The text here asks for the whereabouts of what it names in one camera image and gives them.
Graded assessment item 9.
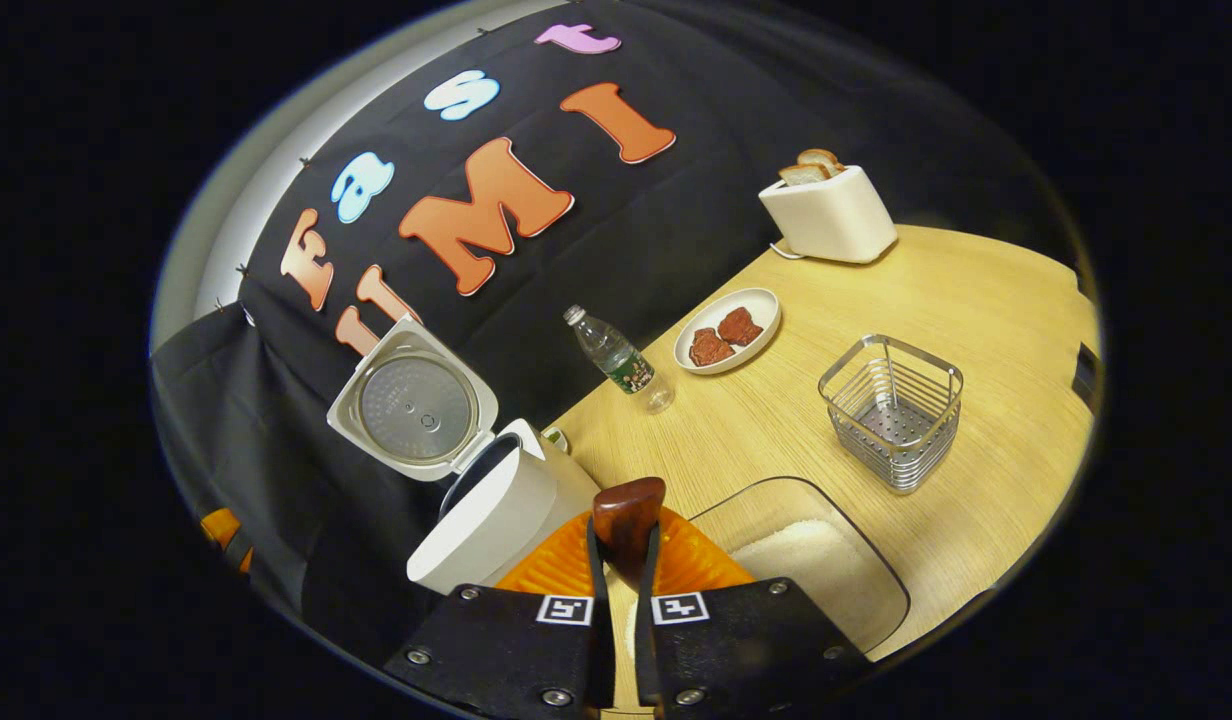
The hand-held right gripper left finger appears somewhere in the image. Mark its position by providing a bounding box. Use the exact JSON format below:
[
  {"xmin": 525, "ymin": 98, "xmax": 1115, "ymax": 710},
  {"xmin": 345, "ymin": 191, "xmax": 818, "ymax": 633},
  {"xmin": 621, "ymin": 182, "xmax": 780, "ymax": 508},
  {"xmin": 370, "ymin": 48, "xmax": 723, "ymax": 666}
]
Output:
[{"xmin": 384, "ymin": 510, "xmax": 617, "ymax": 720}]

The clear plastic water bottle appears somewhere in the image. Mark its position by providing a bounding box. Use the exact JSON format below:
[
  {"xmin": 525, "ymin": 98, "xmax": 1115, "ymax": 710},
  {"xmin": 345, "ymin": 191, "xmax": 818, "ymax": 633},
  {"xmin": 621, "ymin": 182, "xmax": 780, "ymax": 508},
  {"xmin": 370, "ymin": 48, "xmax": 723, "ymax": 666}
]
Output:
[{"xmin": 563, "ymin": 304, "xmax": 676, "ymax": 415}]

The brown wooden spoon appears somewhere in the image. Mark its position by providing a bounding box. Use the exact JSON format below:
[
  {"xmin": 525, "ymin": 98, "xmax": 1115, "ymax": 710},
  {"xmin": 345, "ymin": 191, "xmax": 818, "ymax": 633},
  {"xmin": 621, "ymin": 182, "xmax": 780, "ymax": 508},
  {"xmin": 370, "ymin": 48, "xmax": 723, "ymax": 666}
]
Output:
[{"xmin": 592, "ymin": 477, "xmax": 668, "ymax": 591}]

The red meat slice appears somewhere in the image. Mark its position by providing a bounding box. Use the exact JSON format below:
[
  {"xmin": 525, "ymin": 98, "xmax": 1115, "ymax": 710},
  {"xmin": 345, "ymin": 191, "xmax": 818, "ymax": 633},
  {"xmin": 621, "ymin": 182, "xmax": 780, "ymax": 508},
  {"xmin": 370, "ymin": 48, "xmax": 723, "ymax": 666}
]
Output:
[
  {"xmin": 689, "ymin": 327, "xmax": 737, "ymax": 367},
  {"xmin": 717, "ymin": 306, "xmax": 765, "ymax": 348}
]

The small black block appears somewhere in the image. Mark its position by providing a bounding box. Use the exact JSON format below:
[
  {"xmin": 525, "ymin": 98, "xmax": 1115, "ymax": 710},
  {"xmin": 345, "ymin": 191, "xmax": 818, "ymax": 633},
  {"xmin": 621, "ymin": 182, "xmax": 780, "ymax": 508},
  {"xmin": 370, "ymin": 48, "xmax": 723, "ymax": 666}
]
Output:
[{"xmin": 1071, "ymin": 340, "xmax": 1099, "ymax": 411}]

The white toaster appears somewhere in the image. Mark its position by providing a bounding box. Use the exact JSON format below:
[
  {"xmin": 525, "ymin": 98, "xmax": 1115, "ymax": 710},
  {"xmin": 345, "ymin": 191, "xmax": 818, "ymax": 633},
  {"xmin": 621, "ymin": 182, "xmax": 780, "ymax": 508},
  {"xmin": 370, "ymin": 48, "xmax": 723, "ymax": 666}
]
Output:
[{"xmin": 758, "ymin": 165, "xmax": 899, "ymax": 265}]

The clear plastic tray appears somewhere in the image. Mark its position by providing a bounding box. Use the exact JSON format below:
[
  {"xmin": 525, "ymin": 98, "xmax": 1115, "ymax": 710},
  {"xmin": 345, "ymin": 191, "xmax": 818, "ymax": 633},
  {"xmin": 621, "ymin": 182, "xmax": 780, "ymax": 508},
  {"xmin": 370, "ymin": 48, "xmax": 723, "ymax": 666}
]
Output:
[{"xmin": 682, "ymin": 476, "xmax": 912, "ymax": 659}]

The white oval plate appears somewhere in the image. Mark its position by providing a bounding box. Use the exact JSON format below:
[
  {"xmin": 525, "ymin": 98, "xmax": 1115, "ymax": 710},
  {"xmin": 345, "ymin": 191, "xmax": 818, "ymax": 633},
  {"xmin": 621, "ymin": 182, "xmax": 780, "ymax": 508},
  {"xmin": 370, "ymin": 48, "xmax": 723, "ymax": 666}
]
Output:
[{"xmin": 673, "ymin": 287, "xmax": 782, "ymax": 376}]

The metal wire chopstick holder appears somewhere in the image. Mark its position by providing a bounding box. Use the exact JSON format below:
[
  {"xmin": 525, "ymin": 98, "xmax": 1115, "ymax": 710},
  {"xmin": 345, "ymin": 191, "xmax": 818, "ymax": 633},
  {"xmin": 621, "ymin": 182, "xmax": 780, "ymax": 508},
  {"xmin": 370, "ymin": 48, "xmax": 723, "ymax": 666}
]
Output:
[{"xmin": 818, "ymin": 334, "xmax": 965, "ymax": 495}]

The white rice cooker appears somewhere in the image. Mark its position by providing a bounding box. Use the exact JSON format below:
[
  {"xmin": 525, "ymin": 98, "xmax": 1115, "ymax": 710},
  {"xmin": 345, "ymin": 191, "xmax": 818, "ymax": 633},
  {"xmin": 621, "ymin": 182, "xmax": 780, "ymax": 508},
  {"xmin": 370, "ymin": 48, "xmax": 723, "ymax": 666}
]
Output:
[{"xmin": 326, "ymin": 315, "xmax": 605, "ymax": 596}]

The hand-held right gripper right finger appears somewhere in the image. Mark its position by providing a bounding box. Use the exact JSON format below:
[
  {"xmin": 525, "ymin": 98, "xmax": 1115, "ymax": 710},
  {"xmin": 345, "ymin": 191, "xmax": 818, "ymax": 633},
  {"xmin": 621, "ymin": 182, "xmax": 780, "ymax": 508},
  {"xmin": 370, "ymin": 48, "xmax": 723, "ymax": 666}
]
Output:
[{"xmin": 631, "ymin": 505, "xmax": 877, "ymax": 720}]

